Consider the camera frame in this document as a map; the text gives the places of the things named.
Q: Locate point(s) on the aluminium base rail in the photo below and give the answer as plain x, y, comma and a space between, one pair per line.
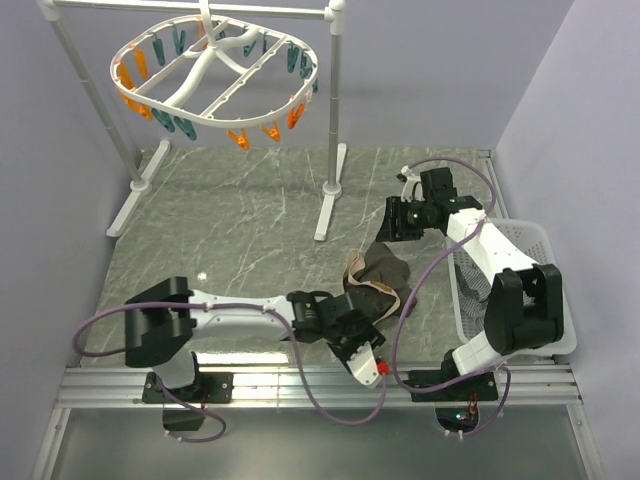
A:
280, 387

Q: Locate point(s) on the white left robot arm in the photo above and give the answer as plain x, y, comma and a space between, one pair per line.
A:
162, 319

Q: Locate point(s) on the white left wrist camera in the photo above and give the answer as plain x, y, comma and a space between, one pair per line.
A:
365, 368

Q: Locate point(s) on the teal clothes peg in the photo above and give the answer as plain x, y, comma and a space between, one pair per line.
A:
164, 119
186, 126

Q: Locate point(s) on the orange clothes peg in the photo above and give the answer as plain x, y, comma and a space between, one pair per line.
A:
295, 114
240, 138
141, 109
272, 131

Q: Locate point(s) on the striped grey cloth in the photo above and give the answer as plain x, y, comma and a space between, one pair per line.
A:
473, 291

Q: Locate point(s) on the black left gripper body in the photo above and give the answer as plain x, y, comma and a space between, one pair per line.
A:
345, 341

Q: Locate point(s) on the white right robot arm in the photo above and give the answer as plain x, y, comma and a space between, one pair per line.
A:
460, 219

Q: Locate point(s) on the white oval clip hanger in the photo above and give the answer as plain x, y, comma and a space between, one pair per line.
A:
217, 71

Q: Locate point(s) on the white drying rack stand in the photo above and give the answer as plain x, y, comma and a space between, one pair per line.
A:
334, 15

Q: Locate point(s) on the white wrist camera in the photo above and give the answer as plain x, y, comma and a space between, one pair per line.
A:
365, 368
412, 186

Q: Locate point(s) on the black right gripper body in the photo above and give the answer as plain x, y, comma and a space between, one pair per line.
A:
412, 218

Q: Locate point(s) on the dark grey boxer underwear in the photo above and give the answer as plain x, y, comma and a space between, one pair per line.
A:
380, 277

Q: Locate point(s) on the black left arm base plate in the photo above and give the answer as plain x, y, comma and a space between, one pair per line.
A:
209, 388

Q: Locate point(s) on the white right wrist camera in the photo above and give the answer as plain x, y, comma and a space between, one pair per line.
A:
412, 186

